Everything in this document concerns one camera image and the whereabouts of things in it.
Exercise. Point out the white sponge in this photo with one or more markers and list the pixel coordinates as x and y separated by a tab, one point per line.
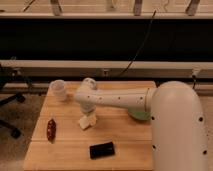
87	121

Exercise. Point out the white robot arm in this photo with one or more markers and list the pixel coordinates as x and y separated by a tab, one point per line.
179	137

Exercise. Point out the green ceramic bowl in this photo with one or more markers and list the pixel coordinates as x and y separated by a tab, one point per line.
139	115

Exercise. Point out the clear plastic cup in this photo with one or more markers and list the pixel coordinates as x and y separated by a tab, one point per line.
58	88

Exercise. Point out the wooden board table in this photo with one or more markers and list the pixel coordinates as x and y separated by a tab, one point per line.
69	151

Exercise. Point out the black rectangular block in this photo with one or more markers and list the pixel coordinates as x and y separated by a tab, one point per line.
101	150

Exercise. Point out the red sausage toy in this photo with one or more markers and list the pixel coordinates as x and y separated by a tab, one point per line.
51	130

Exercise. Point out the black office chair base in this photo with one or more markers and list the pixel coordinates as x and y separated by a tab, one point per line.
14	131

